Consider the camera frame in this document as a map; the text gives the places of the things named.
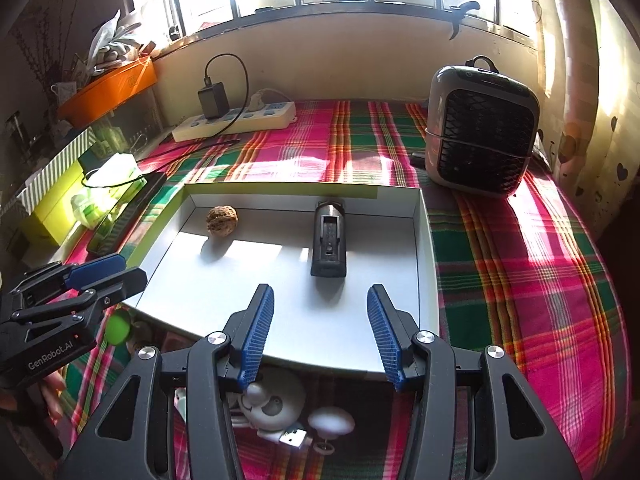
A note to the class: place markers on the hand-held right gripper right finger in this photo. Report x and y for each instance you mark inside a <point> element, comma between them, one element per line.
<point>385,332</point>

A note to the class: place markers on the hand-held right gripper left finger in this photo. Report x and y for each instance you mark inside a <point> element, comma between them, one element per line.
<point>257,330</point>

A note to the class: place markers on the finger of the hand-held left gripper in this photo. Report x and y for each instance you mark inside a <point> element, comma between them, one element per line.
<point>95,266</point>
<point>117,285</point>

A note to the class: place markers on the green and white reel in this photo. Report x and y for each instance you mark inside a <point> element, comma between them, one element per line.
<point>119,327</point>

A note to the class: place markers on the white cardboard box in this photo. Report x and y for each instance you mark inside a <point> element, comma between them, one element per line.
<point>225,300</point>

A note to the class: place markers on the white round smiley gadget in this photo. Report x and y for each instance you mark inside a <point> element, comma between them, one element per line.
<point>272,400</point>

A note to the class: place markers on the white round knob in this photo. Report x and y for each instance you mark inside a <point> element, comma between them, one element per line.
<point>330,420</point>

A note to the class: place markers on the person's left hand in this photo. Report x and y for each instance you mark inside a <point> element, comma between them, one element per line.
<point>54,395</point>

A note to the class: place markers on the black smartphone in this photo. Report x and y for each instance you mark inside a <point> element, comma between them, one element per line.
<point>127,210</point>

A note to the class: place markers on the yellow-green box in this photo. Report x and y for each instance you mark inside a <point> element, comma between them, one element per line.
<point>50,202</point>

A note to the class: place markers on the green white tissue pack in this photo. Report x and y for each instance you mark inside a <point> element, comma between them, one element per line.
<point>107,185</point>

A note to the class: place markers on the black rectangular device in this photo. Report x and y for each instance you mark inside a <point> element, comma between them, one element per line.
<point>328,240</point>

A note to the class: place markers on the striped white box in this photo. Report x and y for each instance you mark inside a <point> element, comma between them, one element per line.
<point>55,157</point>

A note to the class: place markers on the brown walnut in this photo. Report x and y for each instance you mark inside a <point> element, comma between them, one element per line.
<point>222,219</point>

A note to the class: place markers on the plaid cloth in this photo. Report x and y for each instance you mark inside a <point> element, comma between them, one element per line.
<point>500,285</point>

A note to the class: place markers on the glass tank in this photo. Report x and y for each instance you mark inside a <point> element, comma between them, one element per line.
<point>135,110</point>

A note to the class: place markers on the white power strip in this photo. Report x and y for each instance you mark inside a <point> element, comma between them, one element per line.
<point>200,128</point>

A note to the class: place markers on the orange plastic basin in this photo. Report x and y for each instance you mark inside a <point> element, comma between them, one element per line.
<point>107,87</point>

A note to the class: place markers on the black power adapter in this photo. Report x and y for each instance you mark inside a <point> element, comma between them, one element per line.
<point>214,100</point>

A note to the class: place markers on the white plastic bags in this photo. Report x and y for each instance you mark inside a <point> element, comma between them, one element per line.
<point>112,45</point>

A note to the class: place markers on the grey portable heater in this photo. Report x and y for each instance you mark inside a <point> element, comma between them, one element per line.
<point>477,130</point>

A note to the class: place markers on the dried flower branches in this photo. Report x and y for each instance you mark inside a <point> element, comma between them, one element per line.
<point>40,45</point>

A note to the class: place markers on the white plug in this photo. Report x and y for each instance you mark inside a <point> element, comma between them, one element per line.
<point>260,98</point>

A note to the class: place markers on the heart print curtain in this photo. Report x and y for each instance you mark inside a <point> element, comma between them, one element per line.
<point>575,60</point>

